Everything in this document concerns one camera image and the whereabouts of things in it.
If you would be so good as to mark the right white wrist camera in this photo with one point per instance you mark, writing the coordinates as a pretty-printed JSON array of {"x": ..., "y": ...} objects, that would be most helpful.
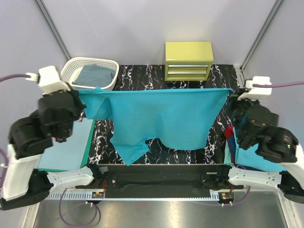
[{"x": 256, "y": 93}]

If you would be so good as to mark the green cutting mat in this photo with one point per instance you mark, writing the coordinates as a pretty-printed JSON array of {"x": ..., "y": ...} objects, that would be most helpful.
[{"x": 88, "y": 147}]

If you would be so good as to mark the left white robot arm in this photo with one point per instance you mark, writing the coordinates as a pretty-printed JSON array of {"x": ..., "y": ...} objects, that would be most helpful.
[{"x": 22, "y": 183}]

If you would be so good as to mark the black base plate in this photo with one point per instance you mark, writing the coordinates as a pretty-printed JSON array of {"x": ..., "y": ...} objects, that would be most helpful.
[{"x": 160, "y": 181}]

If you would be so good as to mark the teal t shirt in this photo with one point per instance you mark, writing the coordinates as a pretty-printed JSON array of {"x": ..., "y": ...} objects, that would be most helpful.
[{"x": 180, "y": 118}]

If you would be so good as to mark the white plastic laundry basket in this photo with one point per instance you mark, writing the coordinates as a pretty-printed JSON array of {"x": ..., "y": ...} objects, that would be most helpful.
[{"x": 73, "y": 67}]

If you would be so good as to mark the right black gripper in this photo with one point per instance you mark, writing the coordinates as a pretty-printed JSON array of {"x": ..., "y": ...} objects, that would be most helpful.
[{"x": 233, "y": 100}]

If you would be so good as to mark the dark blue t shirt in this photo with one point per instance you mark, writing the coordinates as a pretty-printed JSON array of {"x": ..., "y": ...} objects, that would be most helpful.
[{"x": 233, "y": 150}]

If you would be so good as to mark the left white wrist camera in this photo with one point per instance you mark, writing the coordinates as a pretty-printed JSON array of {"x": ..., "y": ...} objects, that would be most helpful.
[{"x": 48, "y": 80}]

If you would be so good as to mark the yellow-green drawer cabinet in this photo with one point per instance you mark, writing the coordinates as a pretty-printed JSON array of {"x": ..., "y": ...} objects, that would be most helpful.
[{"x": 188, "y": 60}]

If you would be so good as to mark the folded grey-blue t shirt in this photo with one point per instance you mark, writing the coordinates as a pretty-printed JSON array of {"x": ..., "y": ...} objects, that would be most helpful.
[{"x": 95, "y": 76}]

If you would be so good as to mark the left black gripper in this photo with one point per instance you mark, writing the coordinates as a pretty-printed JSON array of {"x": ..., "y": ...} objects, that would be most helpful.
[{"x": 76, "y": 100}]

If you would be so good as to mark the red t shirt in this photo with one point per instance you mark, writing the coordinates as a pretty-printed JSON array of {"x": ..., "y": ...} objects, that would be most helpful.
[{"x": 229, "y": 134}]

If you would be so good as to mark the light blue t shirt pile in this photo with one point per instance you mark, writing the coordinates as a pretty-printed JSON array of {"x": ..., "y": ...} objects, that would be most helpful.
[{"x": 250, "y": 160}]

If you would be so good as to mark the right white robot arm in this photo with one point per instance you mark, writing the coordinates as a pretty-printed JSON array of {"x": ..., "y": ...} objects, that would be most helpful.
[{"x": 273, "y": 152}]

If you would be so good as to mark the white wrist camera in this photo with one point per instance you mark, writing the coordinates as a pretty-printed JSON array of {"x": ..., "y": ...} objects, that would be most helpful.
[
  {"x": 256, "y": 93},
  {"x": 48, "y": 80}
]

